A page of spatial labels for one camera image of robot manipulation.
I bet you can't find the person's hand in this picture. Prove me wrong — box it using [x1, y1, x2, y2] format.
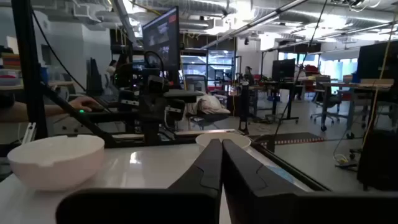
[68, 96, 101, 113]

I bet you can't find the black diagonal frame brace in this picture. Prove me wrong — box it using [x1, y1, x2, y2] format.
[40, 82, 119, 147]

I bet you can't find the person's forearm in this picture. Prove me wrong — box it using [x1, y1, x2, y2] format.
[0, 101, 73, 123]

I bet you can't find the wooden top desk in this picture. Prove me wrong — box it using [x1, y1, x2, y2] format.
[322, 78, 396, 139]

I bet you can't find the large white bowl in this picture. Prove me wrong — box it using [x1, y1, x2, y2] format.
[6, 134, 106, 191]

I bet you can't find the person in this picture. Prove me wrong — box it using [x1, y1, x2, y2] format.
[104, 54, 131, 95]

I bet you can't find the black vertical frame post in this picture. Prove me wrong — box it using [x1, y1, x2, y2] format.
[11, 0, 49, 141]

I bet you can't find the black monitor on stand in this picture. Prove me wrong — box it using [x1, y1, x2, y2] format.
[271, 58, 300, 124]

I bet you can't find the large black computer monitor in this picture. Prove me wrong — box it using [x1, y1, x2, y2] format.
[142, 6, 182, 88]

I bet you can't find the black floor mat striped edge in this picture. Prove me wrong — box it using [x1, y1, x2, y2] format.
[248, 132, 326, 146]

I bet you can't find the beige cloth on chair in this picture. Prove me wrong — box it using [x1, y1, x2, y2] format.
[186, 95, 231, 115]

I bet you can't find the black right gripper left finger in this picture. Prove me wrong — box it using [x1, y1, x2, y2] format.
[55, 139, 223, 224]

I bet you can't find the black cylinder stand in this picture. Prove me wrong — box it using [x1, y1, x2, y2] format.
[238, 81, 251, 135]

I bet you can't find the yellow hanging cable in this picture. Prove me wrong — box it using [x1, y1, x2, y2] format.
[361, 17, 398, 147]

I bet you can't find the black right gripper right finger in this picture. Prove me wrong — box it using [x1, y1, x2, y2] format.
[222, 139, 398, 224]

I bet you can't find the black floor cabinet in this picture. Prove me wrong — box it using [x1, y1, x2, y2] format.
[356, 129, 398, 192]

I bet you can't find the grey office chair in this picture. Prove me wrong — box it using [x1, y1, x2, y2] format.
[183, 73, 231, 130]

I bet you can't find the black hanging cable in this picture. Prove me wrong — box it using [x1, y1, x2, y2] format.
[269, 0, 329, 152]

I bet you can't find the shelf with coloured bins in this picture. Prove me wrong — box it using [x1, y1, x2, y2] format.
[0, 52, 23, 87]

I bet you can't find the black wheeled office chair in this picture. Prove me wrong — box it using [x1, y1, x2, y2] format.
[310, 75, 349, 132]

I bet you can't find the small white bowl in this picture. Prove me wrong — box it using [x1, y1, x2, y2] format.
[195, 132, 252, 153]

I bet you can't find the big dark display screen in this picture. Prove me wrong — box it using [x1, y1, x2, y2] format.
[356, 40, 398, 80]

